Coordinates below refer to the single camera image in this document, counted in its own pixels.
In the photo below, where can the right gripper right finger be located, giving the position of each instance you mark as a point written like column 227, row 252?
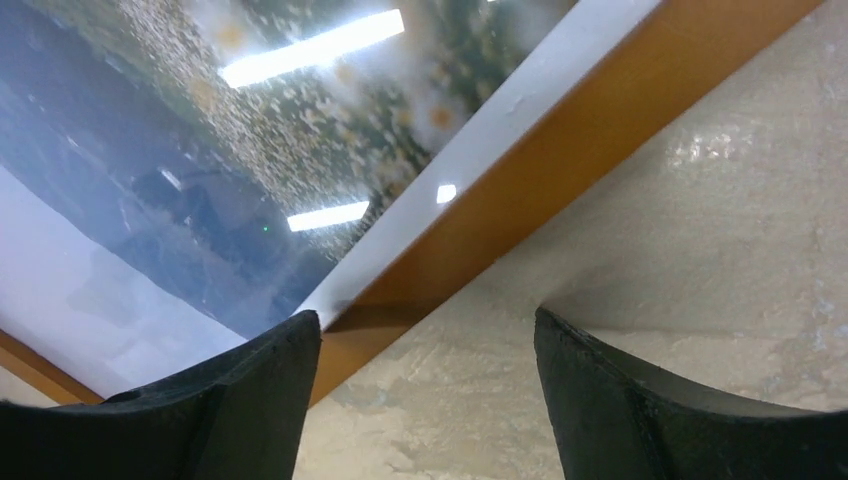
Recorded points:
column 617, row 416

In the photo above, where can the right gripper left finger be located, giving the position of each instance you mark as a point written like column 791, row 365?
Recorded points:
column 237, row 415

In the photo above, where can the landscape photo print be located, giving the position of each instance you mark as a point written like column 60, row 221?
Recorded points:
column 398, row 80

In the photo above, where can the wooden picture frame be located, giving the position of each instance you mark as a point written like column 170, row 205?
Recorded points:
column 563, row 152

